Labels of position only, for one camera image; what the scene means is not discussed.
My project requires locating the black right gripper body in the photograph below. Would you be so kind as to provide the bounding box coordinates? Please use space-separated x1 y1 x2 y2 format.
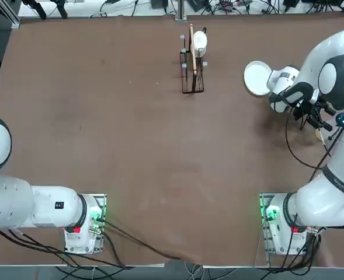
291 100 320 124

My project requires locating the white round plate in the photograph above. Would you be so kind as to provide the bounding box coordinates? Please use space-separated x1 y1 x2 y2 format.
244 60 273 96

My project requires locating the black stand leg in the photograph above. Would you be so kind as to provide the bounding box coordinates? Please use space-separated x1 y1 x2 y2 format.
53 0 68 19
22 0 47 20

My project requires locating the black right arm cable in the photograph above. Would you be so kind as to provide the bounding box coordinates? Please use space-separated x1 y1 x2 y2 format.
285 107 321 170

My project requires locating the black wire cup rack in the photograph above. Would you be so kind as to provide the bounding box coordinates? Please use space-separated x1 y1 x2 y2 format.
178 23 210 95

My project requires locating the white mug black handle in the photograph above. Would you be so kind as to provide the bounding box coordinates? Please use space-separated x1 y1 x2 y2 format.
190 26 209 58

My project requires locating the black table cable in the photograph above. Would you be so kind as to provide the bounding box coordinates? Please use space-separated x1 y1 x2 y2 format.
101 218 201 263

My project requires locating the aluminium frame rail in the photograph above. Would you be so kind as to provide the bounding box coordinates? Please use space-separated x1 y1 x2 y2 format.
6 0 21 30

